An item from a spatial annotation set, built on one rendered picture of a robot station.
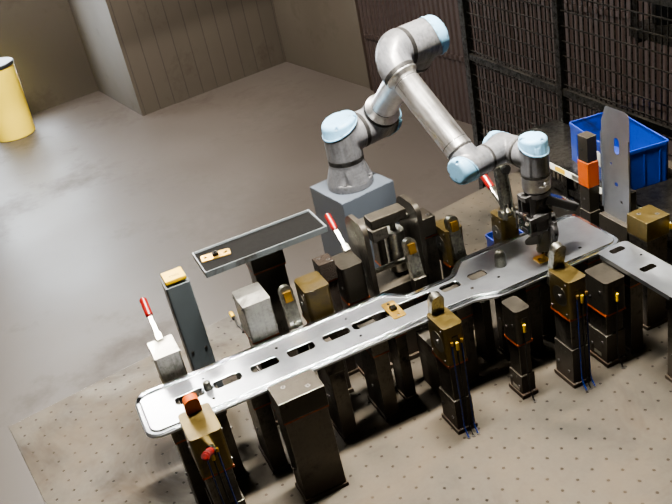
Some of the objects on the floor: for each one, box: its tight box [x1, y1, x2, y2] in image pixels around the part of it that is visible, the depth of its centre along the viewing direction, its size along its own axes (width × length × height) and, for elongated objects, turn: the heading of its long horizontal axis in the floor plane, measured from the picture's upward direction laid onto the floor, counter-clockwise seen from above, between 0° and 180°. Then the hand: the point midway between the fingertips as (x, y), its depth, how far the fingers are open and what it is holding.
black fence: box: [458, 0, 672, 250], centre depth 291 cm, size 14×197×155 cm, turn 42°
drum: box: [0, 57, 35, 142], centre depth 732 cm, size 41×40×64 cm
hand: (547, 250), depth 235 cm, fingers closed
